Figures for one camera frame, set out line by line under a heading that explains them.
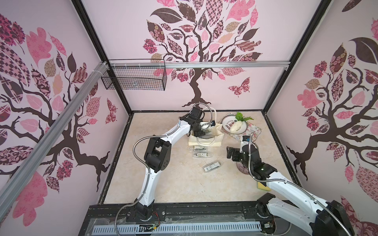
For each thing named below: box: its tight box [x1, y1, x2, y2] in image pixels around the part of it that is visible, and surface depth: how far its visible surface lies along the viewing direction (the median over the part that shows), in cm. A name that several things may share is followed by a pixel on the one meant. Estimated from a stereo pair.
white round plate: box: [220, 115, 248, 135], surface depth 112 cm
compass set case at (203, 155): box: [192, 151, 214, 158], surface depth 96 cm
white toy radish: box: [229, 112, 254, 134], surface depth 112 cm
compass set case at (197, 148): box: [187, 145, 208, 152], surface depth 99 cm
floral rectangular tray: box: [220, 113, 263, 143], surface depth 109 cm
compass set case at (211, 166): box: [201, 160, 223, 173], surface depth 90 cm
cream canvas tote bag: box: [188, 123, 224, 147], surface depth 92 cm
